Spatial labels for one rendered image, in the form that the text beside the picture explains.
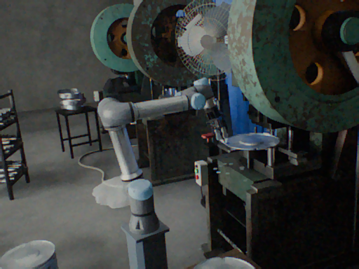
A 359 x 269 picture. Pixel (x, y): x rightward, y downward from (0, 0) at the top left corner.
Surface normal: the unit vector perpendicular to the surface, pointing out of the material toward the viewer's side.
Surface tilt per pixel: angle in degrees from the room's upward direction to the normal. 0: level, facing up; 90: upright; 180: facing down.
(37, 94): 90
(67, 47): 90
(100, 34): 90
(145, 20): 90
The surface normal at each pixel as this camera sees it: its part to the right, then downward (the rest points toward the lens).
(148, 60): 0.33, 0.24
